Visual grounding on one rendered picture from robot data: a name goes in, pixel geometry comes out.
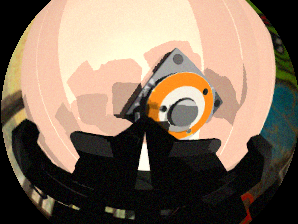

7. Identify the orange round plate with holes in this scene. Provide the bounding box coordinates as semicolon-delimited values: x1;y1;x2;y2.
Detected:
145;71;213;139

